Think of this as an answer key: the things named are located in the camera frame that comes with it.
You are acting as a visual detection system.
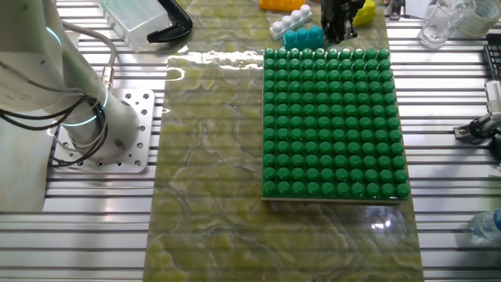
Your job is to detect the grey base cable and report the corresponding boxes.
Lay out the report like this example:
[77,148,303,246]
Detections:
[62,21,118,93]

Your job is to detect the green studded baseplate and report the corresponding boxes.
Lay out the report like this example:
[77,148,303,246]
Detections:
[261,47,411,204]

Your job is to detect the clear tape roll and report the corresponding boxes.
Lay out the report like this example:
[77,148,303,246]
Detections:
[457,0,501,38]

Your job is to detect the green marble pattern mat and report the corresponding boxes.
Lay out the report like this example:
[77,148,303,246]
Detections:
[142,0,426,282]

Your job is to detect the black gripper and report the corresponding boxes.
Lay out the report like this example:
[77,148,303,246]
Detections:
[320,0,367,44]

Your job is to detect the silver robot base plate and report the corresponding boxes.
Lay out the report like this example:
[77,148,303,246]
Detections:
[49,88,157,175]

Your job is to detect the clear water bottle blue cap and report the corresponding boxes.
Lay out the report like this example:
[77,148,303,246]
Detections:
[469,208,501,242]

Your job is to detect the white four-stud block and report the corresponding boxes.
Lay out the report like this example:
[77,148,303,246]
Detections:
[268,4,313,40]

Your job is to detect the teal four-stud block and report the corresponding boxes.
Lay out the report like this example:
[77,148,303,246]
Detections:
[281,25,326,51]

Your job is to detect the black keyboard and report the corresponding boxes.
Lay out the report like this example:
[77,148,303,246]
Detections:
[483,34,501,81]

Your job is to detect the lime square block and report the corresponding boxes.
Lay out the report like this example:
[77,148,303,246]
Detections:
[351,0,377,28]

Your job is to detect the metal camera bracket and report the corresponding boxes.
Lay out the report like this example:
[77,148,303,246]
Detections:
[452,112,501,143]

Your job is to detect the clear plastic cup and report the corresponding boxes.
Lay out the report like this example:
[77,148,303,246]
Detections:
[416,0,477,50]

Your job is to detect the black C-clamp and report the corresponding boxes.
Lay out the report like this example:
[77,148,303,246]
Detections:
[146,0,193,44]

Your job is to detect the yellow-orange four-stud block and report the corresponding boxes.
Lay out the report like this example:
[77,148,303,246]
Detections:
[258,0,307,12]

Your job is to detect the black base cable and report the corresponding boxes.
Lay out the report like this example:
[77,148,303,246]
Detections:
[0,93,110,168]

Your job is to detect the translucent plastic box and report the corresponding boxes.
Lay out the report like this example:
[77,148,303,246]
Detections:
[97,0,172,54]

